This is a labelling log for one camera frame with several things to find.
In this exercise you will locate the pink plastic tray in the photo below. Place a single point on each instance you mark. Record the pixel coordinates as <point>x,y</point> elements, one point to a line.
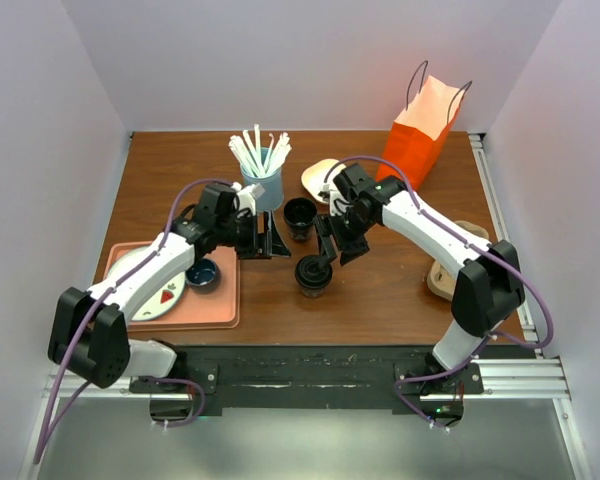
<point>194,311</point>

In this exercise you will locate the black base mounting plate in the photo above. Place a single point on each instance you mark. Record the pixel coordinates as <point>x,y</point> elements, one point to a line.
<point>354,377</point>

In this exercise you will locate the cardboard cup carrier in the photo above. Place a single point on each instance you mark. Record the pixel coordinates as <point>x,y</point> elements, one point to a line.
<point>438,279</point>

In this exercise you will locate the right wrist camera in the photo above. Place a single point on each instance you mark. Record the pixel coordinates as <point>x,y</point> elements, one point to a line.
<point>342,186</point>

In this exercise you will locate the cream square bowl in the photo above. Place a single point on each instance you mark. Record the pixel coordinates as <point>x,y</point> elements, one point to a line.
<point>318,179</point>

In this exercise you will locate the black coffee cup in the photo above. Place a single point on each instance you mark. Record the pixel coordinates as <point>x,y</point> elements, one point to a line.
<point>298,214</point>

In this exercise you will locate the white wrapped straws bundle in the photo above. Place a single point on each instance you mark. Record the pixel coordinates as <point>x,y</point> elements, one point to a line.
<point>256,158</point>

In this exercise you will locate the white fruit pattern plate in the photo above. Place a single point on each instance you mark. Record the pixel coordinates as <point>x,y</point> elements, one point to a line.
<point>163,300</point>

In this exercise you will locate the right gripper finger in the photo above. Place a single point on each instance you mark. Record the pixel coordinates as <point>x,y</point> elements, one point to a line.
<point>347,256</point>
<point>327,252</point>

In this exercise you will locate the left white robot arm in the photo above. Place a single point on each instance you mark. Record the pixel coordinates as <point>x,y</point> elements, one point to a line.
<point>90,331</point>

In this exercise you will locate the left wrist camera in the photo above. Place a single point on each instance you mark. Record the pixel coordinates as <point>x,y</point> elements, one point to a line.
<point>222,200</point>

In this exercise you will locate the brown takeout coffee cup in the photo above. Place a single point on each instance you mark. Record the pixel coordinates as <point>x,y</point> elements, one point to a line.
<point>313,288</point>

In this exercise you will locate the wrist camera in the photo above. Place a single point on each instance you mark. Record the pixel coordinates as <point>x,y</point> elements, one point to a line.
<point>342,186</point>
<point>222,200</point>

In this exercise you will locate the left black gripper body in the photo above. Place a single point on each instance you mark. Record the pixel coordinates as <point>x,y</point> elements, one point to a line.
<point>241,234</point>

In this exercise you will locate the dark blue mug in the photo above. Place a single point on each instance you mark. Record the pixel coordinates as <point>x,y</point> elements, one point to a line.
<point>204,276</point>

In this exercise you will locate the black coffee cup lid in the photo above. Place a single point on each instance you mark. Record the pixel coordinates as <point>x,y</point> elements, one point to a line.
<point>308,267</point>

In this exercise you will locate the aluminium frame rail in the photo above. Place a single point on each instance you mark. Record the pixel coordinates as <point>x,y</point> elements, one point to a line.
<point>523,379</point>

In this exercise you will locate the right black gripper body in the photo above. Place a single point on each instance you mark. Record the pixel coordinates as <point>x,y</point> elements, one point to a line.
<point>349,225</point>

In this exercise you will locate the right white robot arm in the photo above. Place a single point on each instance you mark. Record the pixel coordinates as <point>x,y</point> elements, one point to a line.
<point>488,283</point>

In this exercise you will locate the blue straw holder cup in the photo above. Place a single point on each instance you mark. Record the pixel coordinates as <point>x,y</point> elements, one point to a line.
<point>273,195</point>

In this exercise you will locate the orange paper gift bag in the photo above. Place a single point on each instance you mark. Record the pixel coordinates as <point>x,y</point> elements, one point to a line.
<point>420,130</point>

